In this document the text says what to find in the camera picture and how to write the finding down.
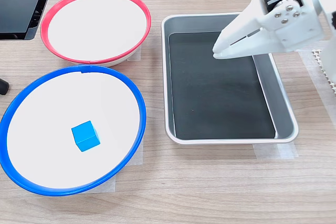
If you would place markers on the black tray mat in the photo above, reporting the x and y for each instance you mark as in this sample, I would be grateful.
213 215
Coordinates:
218 98

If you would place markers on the white plate with blue rim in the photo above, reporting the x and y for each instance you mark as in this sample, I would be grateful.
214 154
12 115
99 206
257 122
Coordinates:
52 129

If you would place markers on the small blue cube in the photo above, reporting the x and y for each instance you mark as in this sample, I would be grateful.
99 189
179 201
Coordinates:
85 136

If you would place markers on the white plate with red rim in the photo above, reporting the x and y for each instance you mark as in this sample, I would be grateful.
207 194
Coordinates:
97 27

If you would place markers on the black flat device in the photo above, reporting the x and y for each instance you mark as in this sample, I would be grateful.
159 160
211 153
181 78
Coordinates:
18 9

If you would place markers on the steel tray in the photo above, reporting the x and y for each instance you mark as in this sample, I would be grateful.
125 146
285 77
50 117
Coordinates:
283 108

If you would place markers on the small black object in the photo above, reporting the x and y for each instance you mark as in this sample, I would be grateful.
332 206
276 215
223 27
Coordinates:
3 86

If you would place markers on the pale perforated base plate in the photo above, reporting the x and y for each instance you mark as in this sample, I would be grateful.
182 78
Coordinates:
317 54

